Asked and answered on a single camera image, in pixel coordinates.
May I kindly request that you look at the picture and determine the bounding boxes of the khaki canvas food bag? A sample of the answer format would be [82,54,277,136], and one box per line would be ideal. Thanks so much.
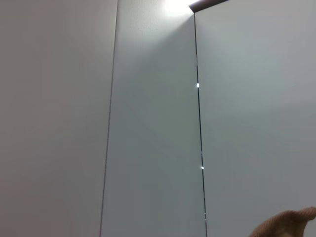
[246,206,316,237]

